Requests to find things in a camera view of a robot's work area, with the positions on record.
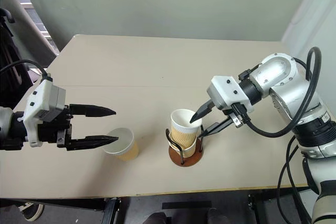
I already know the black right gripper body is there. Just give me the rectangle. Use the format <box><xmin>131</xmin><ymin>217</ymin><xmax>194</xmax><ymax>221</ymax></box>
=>
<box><xmin>222</xmin><ymin>102</ymin><xmax>250</xmax><ymax>129</ymax></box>

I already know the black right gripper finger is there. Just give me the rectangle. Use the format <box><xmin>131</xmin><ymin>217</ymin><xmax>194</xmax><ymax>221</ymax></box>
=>
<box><xmin>197</xmin><ymin>117</ymin><xmax>235</xmax><ymax>139</ymax></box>
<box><xmin>189</xmin><ymin>99</ymin><xmax>215</xmax><ymax>124</ymax></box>

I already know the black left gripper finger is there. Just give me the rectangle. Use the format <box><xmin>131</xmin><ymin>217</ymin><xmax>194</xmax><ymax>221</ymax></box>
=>
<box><xmin>69</xmin><ymin>103</ymin><xmax>117</xmax><ymax>118</ymax></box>
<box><xmin>67</xmin><ymin>134</ymin><xmax>120</xmax><ymax>152</ymax></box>

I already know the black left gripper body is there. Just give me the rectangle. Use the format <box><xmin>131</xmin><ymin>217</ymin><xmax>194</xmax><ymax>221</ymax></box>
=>
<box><xmin>37</xmin><ymin>104</ymin><xmax>74</xmax><ymax>152</ymax></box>

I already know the brown ribbed paper cup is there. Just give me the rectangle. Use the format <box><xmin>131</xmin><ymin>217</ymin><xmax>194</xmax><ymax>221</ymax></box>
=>
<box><xmin>101</xmin><ymin>127</ymin><xmax>140</xmax><ymax>163</ymax></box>
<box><xmin>170</xmin><ymin>108</ymin><xmax>204</xmax><ymax>158</ymax></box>

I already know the black stand equipment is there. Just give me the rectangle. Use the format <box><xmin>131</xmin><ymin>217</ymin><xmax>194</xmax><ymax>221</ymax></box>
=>
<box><xmin>0</xmin><ymin>7</ymin><xmax>35</xmax><ymax>110</ymax></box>

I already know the black tape strip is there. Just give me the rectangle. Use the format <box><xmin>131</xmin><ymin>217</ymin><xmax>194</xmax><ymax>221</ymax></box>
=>
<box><xmin>162</xmin><ymin>200</ymin><xmax>212</xmax><ymax>210</ymax></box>

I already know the black shoe white sole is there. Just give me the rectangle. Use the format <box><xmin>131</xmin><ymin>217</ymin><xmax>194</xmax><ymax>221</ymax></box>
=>
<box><xmin>18</xmin><ymin>201</ymin><xmax>45</xmax><ymax>222</ymax></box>

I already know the window with grey slats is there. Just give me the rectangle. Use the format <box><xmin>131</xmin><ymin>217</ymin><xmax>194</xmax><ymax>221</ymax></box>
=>
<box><xmin>19</xmin><ymin>0</ymin><xmax>60</xmax><ymax>57</ymax></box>

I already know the dark rounded shape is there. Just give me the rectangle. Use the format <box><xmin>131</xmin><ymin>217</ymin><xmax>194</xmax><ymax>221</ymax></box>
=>
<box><xmin>142</xmin><ymin>211</ymin><xmax>172</xmax><ymax>224</ymax></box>

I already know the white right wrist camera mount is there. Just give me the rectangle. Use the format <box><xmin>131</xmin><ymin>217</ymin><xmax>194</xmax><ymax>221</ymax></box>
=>
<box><xmin>206</xmin><ymin>75</ymin><xmax>255</xmax><ymax>114</ymax></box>

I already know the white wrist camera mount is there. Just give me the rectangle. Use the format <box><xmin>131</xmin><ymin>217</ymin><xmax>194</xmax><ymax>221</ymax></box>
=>
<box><xmin>206</xmin><ymin>75</ymin><xmax>255</xmax><ymax>114</ymax></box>
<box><xmin>22</xmin><ymin>78</ymin><xmax>67</xmax><ymax>148</ymax></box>

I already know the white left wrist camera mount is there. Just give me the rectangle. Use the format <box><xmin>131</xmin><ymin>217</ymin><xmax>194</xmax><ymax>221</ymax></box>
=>
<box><xmin>22</xmin><ymin>78</ymin><xmax>67</xmax><ymax>148</ymax></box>

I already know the wire cup holder wooden base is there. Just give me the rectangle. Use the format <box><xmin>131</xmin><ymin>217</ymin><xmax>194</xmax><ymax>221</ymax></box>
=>
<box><xmin>165</xmin><ymin>126</ymin><xmax>206</xmax><ymax>168</ymax></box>

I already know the black metal table frame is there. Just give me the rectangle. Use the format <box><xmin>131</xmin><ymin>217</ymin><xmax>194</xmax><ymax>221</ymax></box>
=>
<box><xmin>0</xmin><ymin>186</ymin><xmax>311</xmax><ymax>224</ymax></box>

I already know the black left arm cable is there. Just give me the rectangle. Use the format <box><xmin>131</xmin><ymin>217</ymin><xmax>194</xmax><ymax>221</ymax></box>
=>
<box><xmin>0</xmin><ymin>59</ymin><xmax>53</xmax><ymax>82</ymax></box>

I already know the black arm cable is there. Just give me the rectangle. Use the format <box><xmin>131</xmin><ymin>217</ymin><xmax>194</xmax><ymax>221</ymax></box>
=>
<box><xmin>230</xmin><ymin>46</ymin><xmax>322</xmax><ymax>138</ymax></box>
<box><xmin>0</xmin><ymin>59</ymin><xmax>53</xmax><ymax>82</ymax></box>

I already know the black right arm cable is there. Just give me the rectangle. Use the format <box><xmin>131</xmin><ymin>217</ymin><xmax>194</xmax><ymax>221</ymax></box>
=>
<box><xmin>230</xmin><ymin>46</ymin><xmax>322</xmax><ymax>138</ymax></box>

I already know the black robot body cable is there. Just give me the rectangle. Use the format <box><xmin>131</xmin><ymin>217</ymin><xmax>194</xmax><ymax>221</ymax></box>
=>
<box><xmin>276</xmin><ymin>136</ymin><xmax>313</xmax><ymax>224</ymax></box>

